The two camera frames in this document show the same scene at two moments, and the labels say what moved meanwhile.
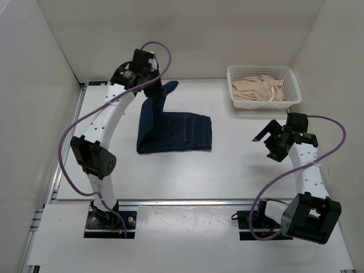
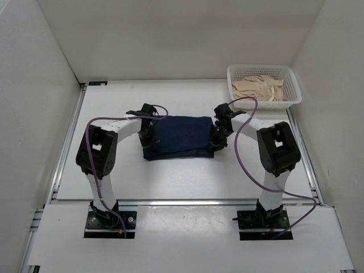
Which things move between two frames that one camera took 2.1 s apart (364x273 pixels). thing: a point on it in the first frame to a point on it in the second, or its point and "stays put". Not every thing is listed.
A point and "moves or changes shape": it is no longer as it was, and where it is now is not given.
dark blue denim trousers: (158, 130) moves or changes shape
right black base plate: (262, 226) stays put
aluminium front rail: (186, 202) stays put
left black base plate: (98, 227) stays put
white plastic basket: (263, 87) stays put
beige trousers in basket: (261, 88) stays put
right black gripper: (277, 154) to (216, 144)
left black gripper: (157, 91) to (149, 143)
